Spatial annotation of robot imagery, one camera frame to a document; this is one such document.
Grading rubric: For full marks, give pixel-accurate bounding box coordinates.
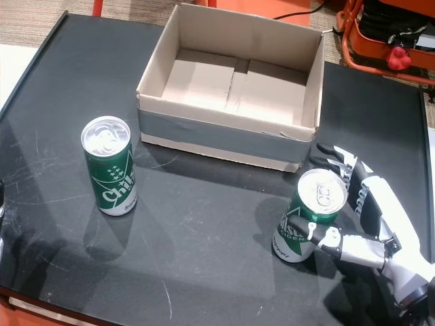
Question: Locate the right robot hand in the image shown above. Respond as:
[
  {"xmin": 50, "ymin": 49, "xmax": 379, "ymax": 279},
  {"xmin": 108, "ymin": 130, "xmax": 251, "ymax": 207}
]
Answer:
[{"xmin": 288, "ymin": 142, "xmax": 435, "ymax": 310}]

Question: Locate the green Chilsung cider can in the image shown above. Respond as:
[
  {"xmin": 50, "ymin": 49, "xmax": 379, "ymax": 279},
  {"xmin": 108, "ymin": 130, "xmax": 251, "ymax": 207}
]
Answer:
[
  {"xmin": 80, "ymin": 115, "xmax": 139, "ymax": 217},
  {"xmin": 271, "ymin": 168, "xmax": 349, "ymax": 264}
]

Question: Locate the open cardboard box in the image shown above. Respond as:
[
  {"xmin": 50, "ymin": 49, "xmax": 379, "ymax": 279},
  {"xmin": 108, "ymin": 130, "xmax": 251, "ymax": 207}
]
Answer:
[{"xmin": 135, "ymin": 3, "xmax": 326, "ymax": 173}]

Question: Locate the red rubber knob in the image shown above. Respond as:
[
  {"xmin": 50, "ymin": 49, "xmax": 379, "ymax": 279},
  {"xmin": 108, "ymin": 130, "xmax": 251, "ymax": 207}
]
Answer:
[{"xmin": 388, "ymin": 46, "xmax": 412, "ymax": 71}]

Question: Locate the orange metal cart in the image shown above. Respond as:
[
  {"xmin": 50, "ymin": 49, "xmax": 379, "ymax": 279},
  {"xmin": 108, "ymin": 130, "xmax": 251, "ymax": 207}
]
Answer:
[{"xmin": 336, "ymin": 0, "xmax": 435, "ymax": 88}]

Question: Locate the orange flat panel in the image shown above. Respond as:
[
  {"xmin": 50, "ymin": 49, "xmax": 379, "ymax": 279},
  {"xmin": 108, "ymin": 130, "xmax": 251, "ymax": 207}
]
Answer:
[{"xmin": 203, "ymin": 0, "xmax": 312, "ymax": 27}]

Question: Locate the white flat board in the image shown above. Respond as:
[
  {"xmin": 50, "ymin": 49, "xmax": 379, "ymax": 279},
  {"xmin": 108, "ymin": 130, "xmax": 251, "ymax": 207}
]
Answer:
[{"xmin": 0, "ymin": 43, "xmax": 39, "ymax": 107}]

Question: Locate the black cable bundle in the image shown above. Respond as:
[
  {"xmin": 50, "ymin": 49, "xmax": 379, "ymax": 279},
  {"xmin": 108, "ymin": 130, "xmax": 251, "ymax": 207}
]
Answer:
[{"xmin": 360, "ymin": 0, "xmax": 435, "ymax": 48}]

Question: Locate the black floor cable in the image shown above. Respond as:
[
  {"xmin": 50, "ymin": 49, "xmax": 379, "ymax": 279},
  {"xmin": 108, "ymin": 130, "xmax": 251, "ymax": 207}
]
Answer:
[{"xmin": 273, "ymin": 0, "xmax": 328, "ymax": 20}]

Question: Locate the orange table frame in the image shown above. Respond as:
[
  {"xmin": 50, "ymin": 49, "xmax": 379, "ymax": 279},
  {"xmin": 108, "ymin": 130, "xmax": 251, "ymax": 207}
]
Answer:
[{"xmin": 0, "ymin": 287, "xmax": 89, "ymax": 326}]

